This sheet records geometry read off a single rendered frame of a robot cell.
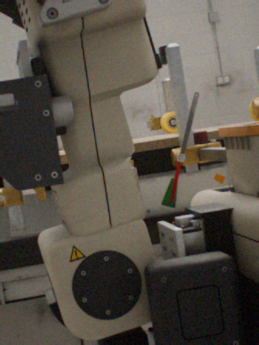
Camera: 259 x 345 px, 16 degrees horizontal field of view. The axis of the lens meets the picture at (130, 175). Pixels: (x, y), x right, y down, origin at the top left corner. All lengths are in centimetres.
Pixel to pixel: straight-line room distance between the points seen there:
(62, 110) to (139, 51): 16
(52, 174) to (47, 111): 9
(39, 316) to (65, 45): 155
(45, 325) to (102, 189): 151
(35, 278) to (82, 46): 128
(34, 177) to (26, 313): 152
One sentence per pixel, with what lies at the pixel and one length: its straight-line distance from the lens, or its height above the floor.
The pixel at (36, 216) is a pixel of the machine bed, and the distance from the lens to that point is 279.
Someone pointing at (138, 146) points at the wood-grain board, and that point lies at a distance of 276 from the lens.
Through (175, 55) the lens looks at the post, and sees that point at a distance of 262.
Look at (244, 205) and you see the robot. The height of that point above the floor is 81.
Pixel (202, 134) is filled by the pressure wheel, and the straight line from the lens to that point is 269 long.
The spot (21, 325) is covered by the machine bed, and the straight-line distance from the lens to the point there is 286.
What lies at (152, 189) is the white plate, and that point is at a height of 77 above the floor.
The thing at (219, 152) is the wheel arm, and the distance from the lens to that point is 238.
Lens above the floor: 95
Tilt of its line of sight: 3 degrees down
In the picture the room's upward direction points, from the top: 9 degrees counter-clockwise
